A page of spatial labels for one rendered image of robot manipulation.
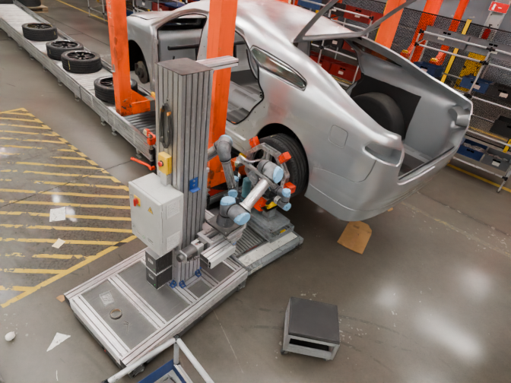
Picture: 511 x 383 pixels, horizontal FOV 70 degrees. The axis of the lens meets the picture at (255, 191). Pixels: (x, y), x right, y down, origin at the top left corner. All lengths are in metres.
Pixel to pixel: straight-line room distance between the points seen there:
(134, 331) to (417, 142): 3.63
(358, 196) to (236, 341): 1.57
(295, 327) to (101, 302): 1.53
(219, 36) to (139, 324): 2.34
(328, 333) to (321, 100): 1.87
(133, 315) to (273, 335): 1.16
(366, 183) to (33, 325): 2.88
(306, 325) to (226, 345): 0.67
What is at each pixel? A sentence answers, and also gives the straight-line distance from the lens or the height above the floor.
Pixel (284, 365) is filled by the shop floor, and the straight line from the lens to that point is 3.19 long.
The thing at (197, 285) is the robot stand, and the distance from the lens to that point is 3.27.
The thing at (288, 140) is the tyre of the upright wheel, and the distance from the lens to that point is 3.52.
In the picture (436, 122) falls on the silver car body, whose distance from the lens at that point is 4.61.
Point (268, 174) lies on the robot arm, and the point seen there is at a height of 1.28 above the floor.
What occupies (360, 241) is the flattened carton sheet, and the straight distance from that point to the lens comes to 4.43.
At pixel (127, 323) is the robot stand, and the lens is 3.08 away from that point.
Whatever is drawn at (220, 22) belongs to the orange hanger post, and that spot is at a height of 2.13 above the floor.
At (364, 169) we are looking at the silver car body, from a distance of 3.05.
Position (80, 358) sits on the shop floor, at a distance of 3.24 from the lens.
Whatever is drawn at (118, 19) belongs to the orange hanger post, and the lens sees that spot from 4.88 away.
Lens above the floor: 2.72
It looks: 35 degrees down
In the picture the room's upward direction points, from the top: 10 degrees clockwise
